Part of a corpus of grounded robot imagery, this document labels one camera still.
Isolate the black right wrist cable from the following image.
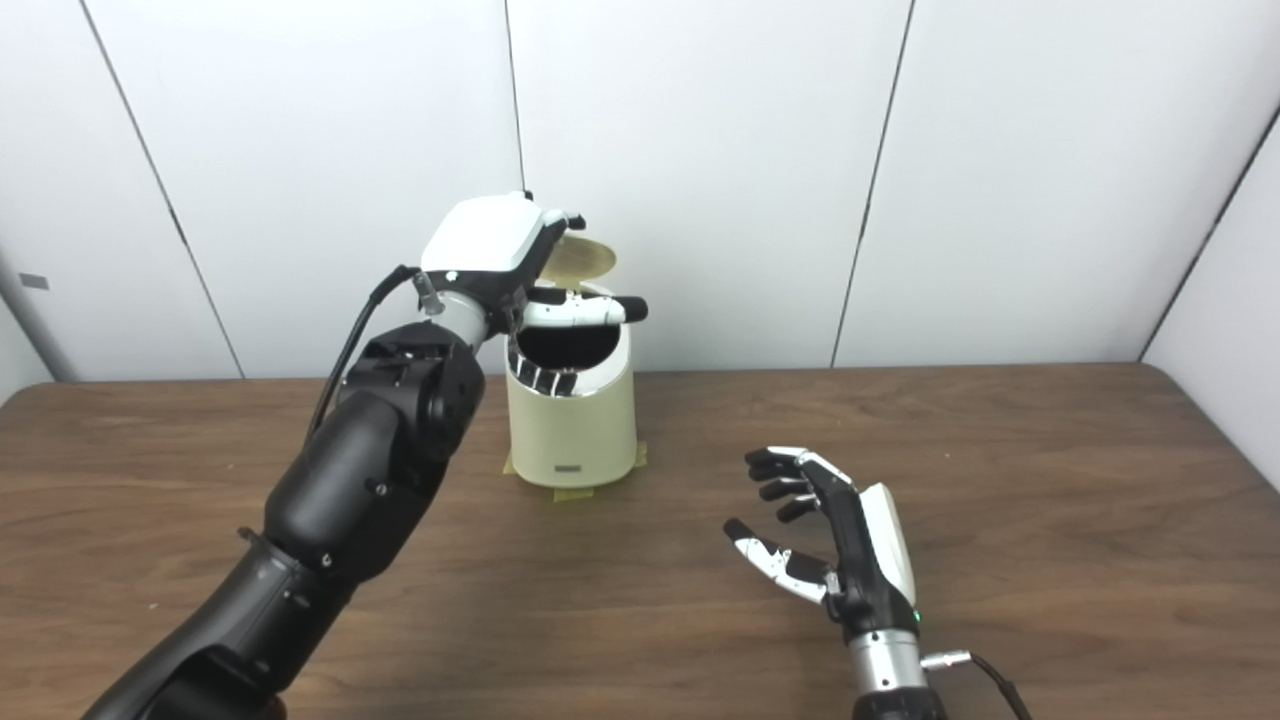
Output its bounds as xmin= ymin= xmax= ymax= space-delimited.
xmin=920 ymin=649 xmax=1033 ymax=720

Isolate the cream-colored bin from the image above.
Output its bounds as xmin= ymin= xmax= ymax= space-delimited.
xmin=503 ymin=283 xmax=638 ymax=490

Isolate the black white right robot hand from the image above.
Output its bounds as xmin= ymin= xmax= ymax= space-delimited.
xmin=722 ymin=446 xmax=921 ymax=641

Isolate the cream round bin lid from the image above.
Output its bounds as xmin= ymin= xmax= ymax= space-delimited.
xmin=545 ymin=232 xmax=618 ymax=286

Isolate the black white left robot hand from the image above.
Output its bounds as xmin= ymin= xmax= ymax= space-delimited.
xmin=420 ymin=192 xmax=649 ymax=346

